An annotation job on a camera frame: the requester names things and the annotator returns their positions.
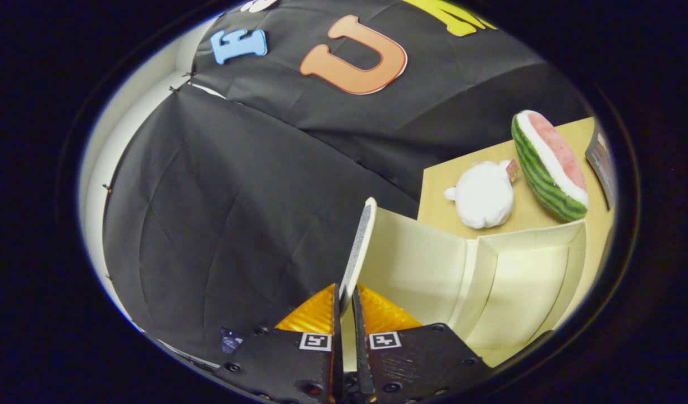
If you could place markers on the watermelon slice plush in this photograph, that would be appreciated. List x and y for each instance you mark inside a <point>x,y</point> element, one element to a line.
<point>540,168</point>

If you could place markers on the black cover book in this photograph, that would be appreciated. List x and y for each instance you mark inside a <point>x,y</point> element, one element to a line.
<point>602,163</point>

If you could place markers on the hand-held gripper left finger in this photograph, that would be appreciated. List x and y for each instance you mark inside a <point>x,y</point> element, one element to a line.
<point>337,348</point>

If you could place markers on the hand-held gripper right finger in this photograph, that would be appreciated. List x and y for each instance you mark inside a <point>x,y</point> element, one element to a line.
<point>362,348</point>

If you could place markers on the cream fabric storage box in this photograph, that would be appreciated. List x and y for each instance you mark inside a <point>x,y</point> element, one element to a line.
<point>422,264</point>

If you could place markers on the white plush toy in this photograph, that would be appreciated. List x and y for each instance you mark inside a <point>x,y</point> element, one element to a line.
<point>484,193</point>

